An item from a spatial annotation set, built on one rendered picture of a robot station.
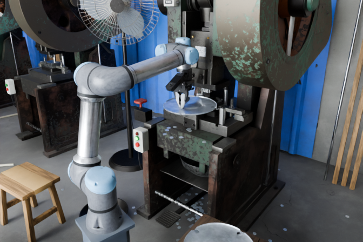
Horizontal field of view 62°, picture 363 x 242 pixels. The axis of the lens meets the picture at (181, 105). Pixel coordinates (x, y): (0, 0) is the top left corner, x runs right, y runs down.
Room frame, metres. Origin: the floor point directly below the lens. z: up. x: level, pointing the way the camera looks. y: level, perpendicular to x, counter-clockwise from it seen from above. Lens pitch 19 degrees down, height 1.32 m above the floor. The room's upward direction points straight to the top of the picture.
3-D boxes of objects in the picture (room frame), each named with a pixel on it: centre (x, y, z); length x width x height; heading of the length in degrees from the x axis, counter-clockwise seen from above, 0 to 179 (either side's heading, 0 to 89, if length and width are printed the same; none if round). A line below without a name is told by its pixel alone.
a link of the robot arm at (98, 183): (1.04, 0.33, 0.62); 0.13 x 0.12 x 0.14; 42
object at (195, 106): (1.56, -0.05, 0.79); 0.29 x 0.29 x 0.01
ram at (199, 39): (1.66, -0.13, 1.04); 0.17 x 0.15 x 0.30; 141
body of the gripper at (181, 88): (1.52, -0.01, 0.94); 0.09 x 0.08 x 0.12; 141
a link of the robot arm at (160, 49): (1.43, 0.05, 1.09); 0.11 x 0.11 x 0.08; 42
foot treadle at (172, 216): (1.59, -0.07, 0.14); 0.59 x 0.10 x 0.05; 141
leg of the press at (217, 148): (1.64, -0.45, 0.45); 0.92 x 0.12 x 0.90; 141
